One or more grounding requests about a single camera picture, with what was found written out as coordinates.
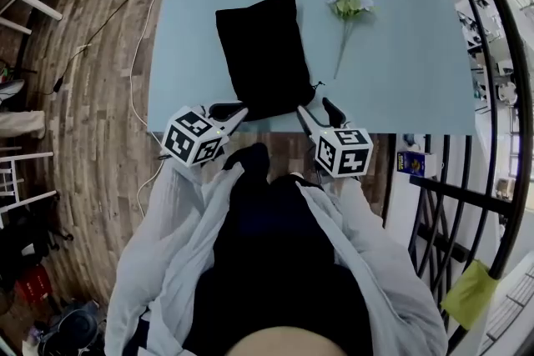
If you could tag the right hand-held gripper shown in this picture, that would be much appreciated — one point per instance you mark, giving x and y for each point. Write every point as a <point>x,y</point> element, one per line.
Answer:
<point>346,150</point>

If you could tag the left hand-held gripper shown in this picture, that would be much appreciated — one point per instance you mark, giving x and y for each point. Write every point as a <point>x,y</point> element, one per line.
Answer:
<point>187,133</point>

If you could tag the person's right forearm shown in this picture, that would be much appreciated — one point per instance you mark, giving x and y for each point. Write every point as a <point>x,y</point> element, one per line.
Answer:
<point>367,217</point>

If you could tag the person's left forearm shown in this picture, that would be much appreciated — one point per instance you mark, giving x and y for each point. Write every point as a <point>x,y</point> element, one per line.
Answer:
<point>175,208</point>

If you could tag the red bag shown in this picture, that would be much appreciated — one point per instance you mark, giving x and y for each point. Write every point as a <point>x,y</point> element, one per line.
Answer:
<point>33,283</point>

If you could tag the blue and yellow box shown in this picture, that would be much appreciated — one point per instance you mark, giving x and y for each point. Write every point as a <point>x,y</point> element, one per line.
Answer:
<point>409,162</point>

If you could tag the artificial flower sprig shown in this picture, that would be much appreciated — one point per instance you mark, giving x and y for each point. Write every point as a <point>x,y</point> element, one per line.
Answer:
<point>350,2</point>

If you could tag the person's black skirt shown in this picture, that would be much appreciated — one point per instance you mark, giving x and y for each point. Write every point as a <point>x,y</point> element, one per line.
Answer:
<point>275,254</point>

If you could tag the person's white jacket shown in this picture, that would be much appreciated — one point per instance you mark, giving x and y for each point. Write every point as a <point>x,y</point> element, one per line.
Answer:
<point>158,262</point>

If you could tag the green cloth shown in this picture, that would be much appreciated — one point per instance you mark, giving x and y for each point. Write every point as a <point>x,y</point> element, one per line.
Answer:
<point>469,296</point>

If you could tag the black chair base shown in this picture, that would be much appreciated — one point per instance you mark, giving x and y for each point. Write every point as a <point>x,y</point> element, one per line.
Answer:
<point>29,246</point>

